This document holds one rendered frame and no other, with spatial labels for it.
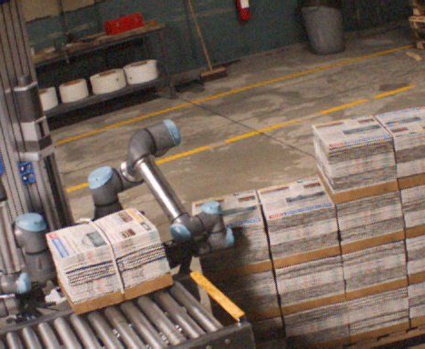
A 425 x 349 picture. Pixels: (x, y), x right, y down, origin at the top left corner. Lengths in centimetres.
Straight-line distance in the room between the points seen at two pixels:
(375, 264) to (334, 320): 32
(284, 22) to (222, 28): 90
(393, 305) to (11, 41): 202
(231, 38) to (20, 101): 719
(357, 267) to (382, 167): 45
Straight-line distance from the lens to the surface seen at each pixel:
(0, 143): 334
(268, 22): 1050
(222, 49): 1026
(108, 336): 265
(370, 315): 351
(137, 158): 311
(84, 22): 958
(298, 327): 347
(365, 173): 323
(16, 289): 290
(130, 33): 901
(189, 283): 296
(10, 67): 331
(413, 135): 324
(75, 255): 274
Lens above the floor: 206
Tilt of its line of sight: 18 degrees down
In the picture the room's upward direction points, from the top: 11 degrees counter-clockwise
